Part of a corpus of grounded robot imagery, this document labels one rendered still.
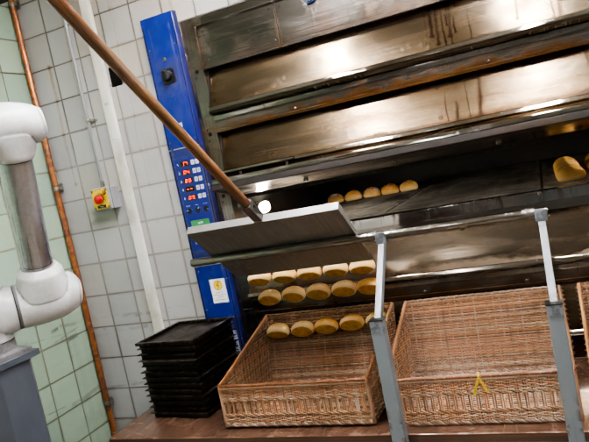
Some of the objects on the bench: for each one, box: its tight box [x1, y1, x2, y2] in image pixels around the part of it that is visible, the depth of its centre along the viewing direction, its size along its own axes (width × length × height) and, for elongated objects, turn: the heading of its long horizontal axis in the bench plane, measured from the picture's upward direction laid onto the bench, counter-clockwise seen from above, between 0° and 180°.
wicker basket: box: [217, 302, 397, 428], centre depth 224 cm, size 49×56×28 cm
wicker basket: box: [392, 284, 585, 426], centre depth 200 cm, size 49×56×28 cm
